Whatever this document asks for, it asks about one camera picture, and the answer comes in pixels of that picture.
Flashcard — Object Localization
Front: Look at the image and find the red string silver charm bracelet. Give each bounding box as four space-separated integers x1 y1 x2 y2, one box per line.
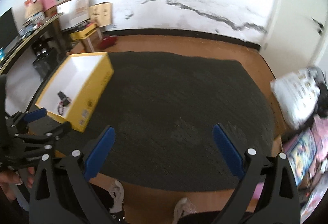
56 100 68 116

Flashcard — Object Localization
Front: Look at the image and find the black digital wrist watch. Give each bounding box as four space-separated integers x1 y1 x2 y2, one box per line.
57 91 71 107

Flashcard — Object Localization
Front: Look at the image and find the person's left hand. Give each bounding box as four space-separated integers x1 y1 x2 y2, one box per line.
0 167 35 202

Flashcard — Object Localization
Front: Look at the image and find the yellow cardboard box white inside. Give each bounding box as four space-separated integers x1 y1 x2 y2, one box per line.
35 52 114 132

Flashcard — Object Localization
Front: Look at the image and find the white left shoe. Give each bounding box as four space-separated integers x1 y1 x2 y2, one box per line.
108 180 124 214

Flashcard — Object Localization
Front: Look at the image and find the white shoe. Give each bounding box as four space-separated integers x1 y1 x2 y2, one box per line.
172 197 197 224
108 180 124 214

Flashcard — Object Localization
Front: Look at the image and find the colourful picture books stack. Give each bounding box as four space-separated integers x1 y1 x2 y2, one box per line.
283 115 327 223

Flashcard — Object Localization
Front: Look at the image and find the black speaker with silver cones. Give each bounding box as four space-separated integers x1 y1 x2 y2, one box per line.
31 38 53 57

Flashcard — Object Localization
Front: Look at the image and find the white right shoe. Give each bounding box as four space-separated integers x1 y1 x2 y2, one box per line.
172 197 197 224

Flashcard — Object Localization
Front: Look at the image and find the black side desk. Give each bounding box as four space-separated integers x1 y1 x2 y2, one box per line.
1 13 66 74

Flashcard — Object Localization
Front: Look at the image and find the black computer monitor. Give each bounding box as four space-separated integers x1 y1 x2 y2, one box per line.
0 8 19 53

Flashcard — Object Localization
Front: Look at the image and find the yellow box on stool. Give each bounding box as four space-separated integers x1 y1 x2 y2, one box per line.
70 22 97 41

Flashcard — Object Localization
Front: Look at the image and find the white patterned pillow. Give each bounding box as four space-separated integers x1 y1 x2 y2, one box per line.
270 66 327 130

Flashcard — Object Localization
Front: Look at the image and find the red cloth bag on floor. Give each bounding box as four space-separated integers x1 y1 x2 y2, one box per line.
98 36 118 50

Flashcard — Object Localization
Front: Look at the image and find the dark grey table mat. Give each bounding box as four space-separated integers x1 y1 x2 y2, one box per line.
57 52 275 191

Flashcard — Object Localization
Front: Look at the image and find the woven straw basket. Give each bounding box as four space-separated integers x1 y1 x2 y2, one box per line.
24 1 43 20

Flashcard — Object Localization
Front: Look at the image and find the pink box on desk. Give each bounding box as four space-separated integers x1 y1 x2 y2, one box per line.
40 0 57 11

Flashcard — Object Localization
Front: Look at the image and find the brown cardboard box with print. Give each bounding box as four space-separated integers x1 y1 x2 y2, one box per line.
88 2 112 27

